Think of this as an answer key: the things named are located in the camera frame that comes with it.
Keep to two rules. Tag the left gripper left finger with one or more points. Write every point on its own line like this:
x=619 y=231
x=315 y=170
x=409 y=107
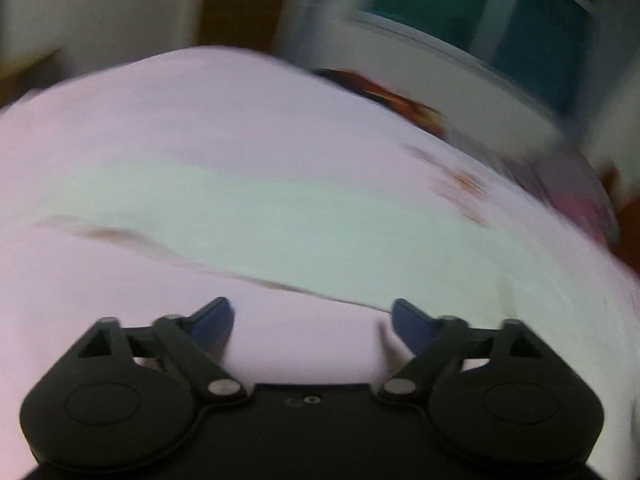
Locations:
x=185 y=343

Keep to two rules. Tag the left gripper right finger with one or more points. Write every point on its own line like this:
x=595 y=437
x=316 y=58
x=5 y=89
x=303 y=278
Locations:
x=434 y=342

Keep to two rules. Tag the white knit sweater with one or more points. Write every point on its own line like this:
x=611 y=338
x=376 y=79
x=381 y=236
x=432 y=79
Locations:
x=319 y=239

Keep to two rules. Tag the pile of folded clothes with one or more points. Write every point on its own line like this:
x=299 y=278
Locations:
x=565 y=182

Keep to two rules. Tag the brown wooden wardrobe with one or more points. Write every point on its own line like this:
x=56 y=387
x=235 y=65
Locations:
x=245 y=24

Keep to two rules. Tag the window with white frame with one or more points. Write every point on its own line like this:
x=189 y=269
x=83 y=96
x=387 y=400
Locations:
x=539 y=48

